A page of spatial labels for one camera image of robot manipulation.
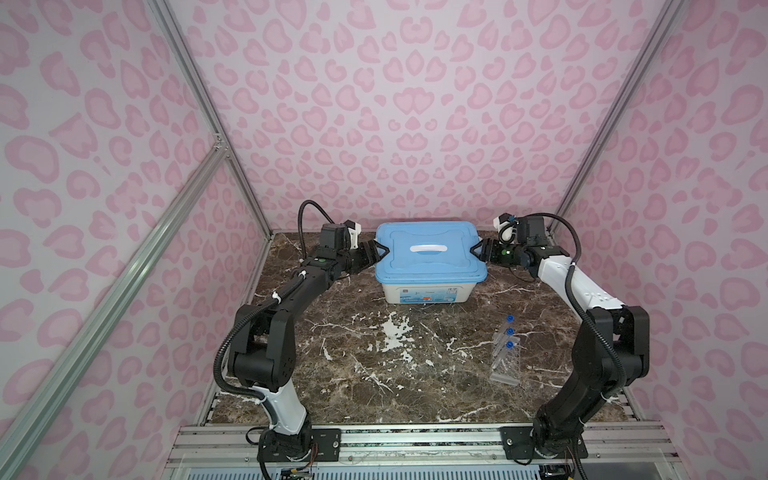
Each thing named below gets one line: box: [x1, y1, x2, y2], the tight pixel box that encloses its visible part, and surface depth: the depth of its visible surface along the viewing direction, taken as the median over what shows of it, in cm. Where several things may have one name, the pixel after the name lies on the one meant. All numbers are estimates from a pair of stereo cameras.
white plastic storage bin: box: [382, 283, 477, 305], surface depth 95 cm
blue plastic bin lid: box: [375, 221, 488, 285], surface depth 92 cm
